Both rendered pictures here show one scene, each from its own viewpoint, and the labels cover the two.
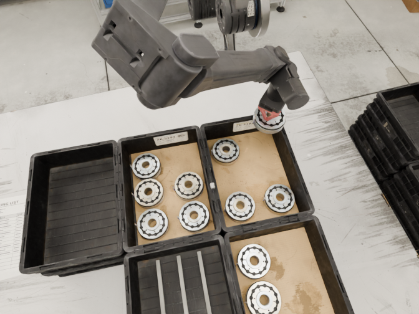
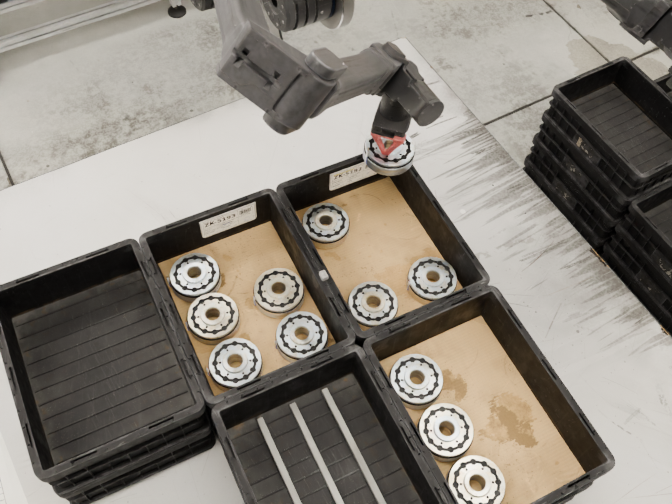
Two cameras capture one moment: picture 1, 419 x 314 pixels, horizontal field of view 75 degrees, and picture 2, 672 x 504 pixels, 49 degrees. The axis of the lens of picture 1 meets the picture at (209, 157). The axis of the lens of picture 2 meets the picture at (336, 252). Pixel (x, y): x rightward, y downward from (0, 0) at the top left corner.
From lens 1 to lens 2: 0.58 m
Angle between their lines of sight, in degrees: 11
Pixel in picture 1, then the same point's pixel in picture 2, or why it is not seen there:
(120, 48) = (253, 73)
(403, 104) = (601, 102)
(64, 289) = not seen: outside the picture
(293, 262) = (477, 370)
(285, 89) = (409, 98)
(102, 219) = (140, 380)
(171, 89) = (309, 106)
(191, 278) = (322, 432)
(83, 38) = not seen: outside the picture
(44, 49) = not seen: outside the picture
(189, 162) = (267, 255)
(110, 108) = (78, 198)
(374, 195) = (580, 254)
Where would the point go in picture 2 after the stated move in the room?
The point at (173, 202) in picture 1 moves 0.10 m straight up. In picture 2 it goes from (257, 325) to (254, 301)
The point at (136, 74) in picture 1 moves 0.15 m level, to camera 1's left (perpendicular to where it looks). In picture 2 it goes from (270, 97) to (148, 120)
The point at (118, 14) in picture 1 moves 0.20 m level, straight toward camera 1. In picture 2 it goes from (253, 41) to (353, 149)
